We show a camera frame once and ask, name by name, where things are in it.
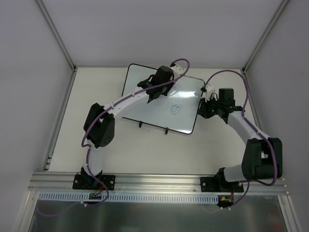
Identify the white whiteboard black frame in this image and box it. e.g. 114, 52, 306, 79
124, 76, 205, 134

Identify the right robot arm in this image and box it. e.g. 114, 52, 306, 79
197, 85, 283, 192

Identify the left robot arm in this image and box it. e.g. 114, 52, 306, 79
78, 66, 175, 190

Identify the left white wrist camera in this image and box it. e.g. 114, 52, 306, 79
170, 63, 185, 79

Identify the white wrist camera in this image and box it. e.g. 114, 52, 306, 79
201, 84, 216, 101
170, 63, 185, 79

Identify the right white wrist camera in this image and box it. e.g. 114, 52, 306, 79
201, 84, 216, 101

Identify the aluminium side rail right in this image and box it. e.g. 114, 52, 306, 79
246, 70, 279, 137

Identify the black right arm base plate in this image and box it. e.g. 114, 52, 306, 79
200, 176, 244, 193

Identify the aluminium corner post left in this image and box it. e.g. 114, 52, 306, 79
34, 0, 76, 71

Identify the aluminium corner post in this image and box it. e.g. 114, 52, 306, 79
242, 0, 290, 74
34, 0, 76, 71

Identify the aluminium corner post right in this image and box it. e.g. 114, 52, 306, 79
242, 0, 290, 74

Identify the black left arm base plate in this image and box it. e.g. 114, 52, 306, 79
72, 173, 116, 190

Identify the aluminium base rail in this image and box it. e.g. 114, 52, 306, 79
28, 172, 290, 196

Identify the white slotted cable duct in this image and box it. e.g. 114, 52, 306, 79
38, 191, 219, 204

